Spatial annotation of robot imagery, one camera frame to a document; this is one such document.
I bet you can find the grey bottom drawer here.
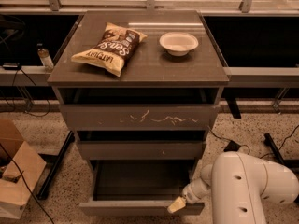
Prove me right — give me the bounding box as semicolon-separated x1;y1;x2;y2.
80;160;194;216

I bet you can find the cardboard box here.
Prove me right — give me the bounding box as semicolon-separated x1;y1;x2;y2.
0;119;46;219

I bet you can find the grey middle drawer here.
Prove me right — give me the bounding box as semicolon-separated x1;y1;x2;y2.
77;141;206;160

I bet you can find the grey top drawer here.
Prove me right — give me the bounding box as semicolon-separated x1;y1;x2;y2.
60;105;220;131

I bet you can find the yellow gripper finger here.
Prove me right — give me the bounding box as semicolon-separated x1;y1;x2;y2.
167;196;186;214

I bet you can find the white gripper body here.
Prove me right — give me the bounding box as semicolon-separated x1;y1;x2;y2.
182;178;210;204

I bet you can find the black cable on left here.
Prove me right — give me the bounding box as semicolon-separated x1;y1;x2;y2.
0;65;52;118

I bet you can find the black power adapter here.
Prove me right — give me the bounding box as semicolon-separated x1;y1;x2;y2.
224;140;241;152

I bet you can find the grey drawer cabinet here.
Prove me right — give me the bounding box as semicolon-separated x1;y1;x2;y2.
47;10;231;185

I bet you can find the small black device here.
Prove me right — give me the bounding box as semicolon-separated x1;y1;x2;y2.
2;63;21;70

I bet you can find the black right table leg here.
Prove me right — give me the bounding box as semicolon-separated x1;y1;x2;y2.
264;133;299;173

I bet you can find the black adapter cable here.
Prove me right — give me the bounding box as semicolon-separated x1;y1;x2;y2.
207;125;299;159

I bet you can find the black left table leg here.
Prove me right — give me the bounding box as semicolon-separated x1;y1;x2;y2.
36;132;75;200

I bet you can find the white paper bowl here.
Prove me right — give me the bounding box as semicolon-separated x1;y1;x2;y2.
159;32;199;57

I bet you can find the yellow brown chip bag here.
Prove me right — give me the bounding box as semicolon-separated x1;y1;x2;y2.
71;22;147;77

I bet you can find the black table leg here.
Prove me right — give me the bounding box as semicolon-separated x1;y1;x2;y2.
264;133;299;173
36;132;75;200

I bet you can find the small clear bottle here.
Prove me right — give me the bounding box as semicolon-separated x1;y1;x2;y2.
37;43;54;72

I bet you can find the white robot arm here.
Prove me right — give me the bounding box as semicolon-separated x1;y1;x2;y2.
167;151;299;224

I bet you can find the grey drawer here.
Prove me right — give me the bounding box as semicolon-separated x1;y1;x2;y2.
77;141;206;160
80;160;194;216
60;105;220;131

